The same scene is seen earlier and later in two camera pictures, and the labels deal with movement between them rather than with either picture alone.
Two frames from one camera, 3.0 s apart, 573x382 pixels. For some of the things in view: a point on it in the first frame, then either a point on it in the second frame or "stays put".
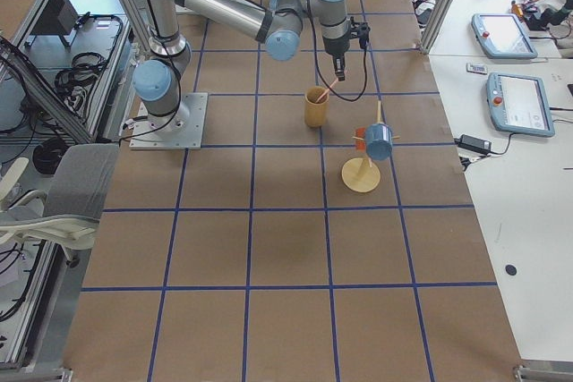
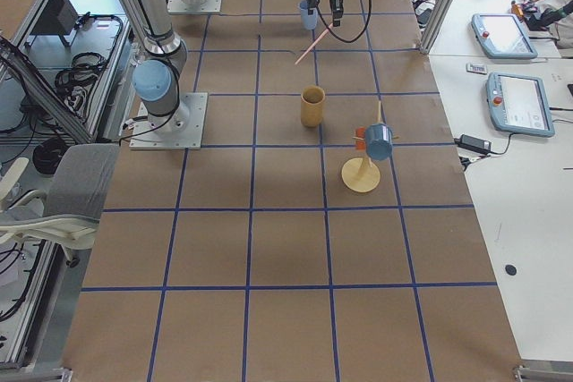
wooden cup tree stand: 363,174 stays put
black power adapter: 474,144 stays put
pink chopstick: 327,90 → 315,41
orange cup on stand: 360,144 stays put
